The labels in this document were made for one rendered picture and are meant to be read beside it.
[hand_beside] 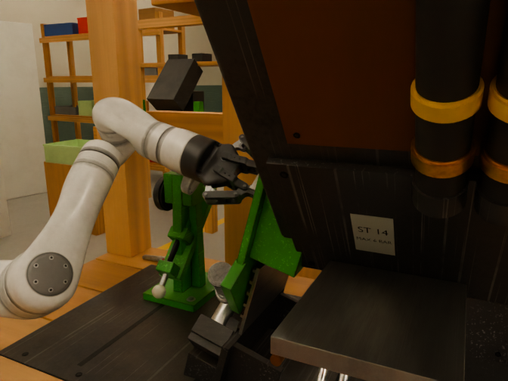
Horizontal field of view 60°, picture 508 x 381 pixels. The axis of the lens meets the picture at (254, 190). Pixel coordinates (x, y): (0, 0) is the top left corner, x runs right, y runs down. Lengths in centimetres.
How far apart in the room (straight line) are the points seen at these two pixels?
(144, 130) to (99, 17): 51
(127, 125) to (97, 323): 39
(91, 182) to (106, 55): 54
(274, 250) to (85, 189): 31
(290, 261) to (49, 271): 32
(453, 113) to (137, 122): 58
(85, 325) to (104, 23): 71
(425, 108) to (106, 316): 78
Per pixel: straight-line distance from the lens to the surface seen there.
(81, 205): 71
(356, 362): 40
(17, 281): 65
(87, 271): 122
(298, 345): 41
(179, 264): 94
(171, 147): 73
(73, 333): 92
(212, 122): 113
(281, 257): 60
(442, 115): 31
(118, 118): 80
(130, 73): 122
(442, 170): 35
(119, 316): 95
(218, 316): 73
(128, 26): 123
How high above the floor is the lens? 135
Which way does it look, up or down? 14 degrees down
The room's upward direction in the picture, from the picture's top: straight up
